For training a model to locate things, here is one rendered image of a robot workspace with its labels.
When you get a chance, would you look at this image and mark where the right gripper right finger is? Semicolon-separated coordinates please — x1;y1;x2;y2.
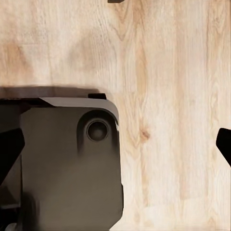
216;128;231;166

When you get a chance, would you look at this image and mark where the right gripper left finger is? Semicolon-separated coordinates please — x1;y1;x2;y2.
0;128;25;186

